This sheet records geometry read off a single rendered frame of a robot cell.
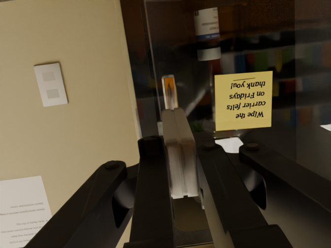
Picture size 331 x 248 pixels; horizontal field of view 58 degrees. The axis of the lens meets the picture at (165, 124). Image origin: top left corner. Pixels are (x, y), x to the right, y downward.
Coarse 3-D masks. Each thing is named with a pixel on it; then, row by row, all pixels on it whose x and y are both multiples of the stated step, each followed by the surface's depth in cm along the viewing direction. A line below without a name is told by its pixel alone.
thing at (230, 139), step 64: (128, 0) 36; (192, 0) 36; (256, 0) 37; (320, 0) 37; (192, 64) 38; (256, 64) 39; (320, 64) 39; (192, 128) 41; (256, 128) 41; (320, 128) 41
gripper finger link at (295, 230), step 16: (256, 144) 13; (240, 160) 13; (256, 160) 12; (272, 160) 12; (288, 160) 11; (272, 176) 11; (288, 176) 10; (304, 176) 10; (320, 176) 10; (272, 192) 11; (288, 192) 10; (304, 192) 9; (320, 192) 9; (272, 208) 11; (288, 208) 10; (304, 208) 9; (320, 208) 9; (288, 224) 10; (304, 224) 9; (320, 224) 9; (304, 240) 10; (320, 240) 9
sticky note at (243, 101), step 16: (224, 80) 39; (240, 80) 39; (256, 80) 39; (224, 96) 40; (240, 96) 40; (256, 96) 40; (224, 112) 40; (240, 112) 40; (256, 112) 40; (224, 128) 41; (240, 128) 41
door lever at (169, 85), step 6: (162, 78) 34; (168, 78) 34; (174, 78) 34; (162, 84) 34; (168, 84) 34; (174, 84) 34; (168, 90) 34; (174, 90) 34; (168, 96) 34; (174, 96) 34; (168, 102) 35; (174, 102) 35; (168, 108) 35
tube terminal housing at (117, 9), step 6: (114, 0) 37; (120, 12) 38; (120, 18) 38; (120, 24) 38; (120, 30) 38; (120, 36) 38; (126, 48) 39; (126, 54) 39; (126, 60) 39; (126, 66) 39; (126, 72) 40; (132, 84) 40; (132, 90) 40; (132, 96) 41; (132, 102) 41; (132, 108) 41; (138, 132) 42; (138, 138) 42; (198, 246) 47; (204, 246) 48; (210, 246) 48
